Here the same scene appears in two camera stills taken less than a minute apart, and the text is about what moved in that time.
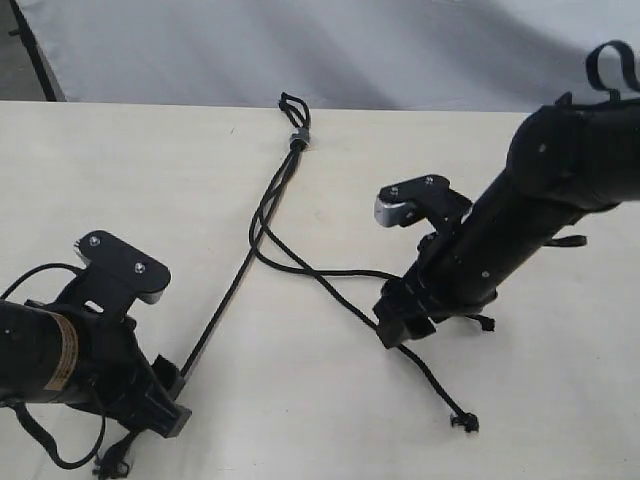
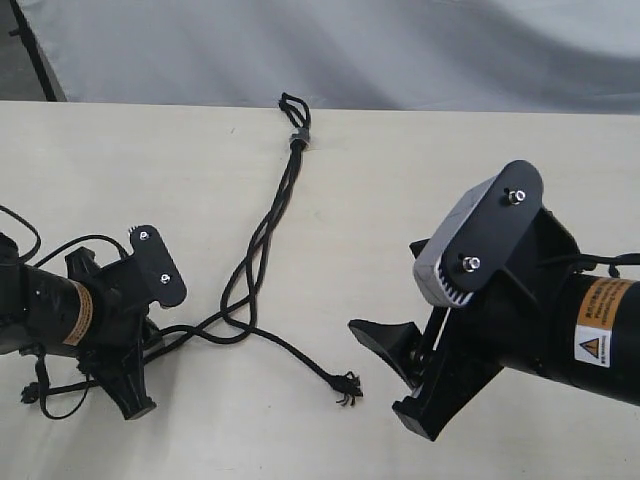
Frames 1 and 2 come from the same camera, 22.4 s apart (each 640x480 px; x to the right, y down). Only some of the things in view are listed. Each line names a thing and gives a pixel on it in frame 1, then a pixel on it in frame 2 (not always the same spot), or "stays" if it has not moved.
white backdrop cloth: (341, 55) stays
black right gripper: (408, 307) → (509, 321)
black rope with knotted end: (298, 120) → (301, 119)
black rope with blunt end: (484, 323) → (238, 321)
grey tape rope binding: (300, 133) stays
